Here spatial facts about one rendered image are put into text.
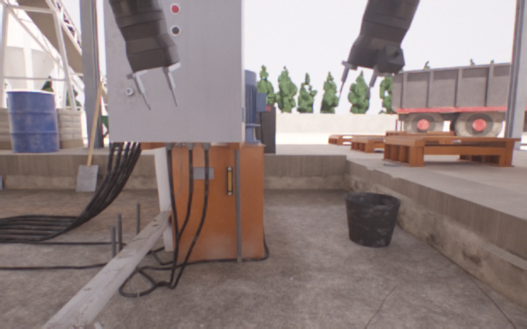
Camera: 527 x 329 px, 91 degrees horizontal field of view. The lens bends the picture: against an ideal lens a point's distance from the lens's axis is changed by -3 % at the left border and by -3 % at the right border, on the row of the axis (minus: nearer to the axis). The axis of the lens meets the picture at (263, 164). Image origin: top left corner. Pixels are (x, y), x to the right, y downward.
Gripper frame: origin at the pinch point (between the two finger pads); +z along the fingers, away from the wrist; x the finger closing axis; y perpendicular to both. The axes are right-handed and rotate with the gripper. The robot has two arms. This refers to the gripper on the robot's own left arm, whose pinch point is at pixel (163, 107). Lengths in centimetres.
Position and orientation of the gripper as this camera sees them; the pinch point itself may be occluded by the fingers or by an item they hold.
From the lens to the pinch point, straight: 50.0
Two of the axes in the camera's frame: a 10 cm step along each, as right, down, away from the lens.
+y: 1.0, -5.1, 8.5
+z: 1.6, 8.5, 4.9
